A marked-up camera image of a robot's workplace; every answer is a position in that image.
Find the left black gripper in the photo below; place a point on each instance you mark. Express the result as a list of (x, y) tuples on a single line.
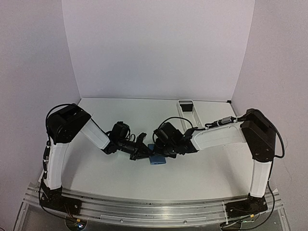
[(138, 153)]

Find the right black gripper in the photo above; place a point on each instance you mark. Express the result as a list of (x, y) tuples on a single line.
[(157, 150)]

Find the blue card holder wallet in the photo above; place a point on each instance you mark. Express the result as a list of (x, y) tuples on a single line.
[(157, 160)]

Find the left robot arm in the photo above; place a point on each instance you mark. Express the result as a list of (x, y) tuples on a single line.
[(65, 121)]

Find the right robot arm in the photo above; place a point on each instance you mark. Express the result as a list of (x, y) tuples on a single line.
[(253, 130)]

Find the white plastic tray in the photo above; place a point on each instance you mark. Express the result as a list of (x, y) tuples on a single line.
[(192, 117)]

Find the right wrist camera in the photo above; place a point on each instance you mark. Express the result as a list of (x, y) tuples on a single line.
[(161, 135)]

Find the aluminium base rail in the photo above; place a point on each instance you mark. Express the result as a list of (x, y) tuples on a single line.
[(100, 212)]

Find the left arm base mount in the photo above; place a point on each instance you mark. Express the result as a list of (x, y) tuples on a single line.
[(54, 200)]

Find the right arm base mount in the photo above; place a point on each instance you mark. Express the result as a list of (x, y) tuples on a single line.
[(251, 205)]

